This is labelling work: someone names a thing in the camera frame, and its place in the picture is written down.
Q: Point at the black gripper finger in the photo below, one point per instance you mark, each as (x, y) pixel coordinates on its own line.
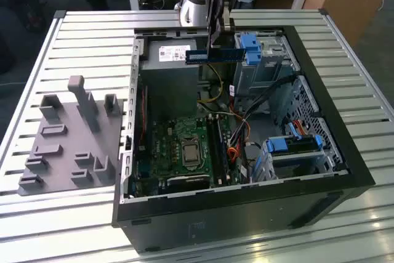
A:
(215, 22)

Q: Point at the blue RAM stick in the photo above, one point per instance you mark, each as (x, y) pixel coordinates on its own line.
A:
(234, 55)

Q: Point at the black RAM slot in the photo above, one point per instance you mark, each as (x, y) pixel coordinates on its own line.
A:
(212, 143)

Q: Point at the blue drive latch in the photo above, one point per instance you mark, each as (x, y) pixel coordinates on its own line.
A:
(250, 44)

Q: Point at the metal drive cage tall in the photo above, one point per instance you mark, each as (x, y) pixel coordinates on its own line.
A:
(264, 75)

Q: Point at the grey power supply unit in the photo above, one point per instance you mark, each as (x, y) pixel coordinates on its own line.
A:
(166, 90)

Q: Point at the green motherboard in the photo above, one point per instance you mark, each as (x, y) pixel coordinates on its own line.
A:
(163, 139)

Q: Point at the silver CPU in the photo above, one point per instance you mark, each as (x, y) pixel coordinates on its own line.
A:
(191, 153)

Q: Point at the blue disk carrier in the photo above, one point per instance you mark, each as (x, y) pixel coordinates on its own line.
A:
(277, 146)

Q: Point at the black graphics card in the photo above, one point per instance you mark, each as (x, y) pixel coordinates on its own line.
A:
(187, 181)

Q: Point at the metal disk bay cage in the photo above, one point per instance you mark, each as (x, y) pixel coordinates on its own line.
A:
(301, 161)

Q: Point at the grey parts rack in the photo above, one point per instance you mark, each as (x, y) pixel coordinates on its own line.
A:
(70, 139)

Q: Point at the black open PC case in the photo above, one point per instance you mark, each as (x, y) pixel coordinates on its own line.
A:
(215, 223)

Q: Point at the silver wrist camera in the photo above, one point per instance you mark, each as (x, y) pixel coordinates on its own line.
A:
(228, 16)

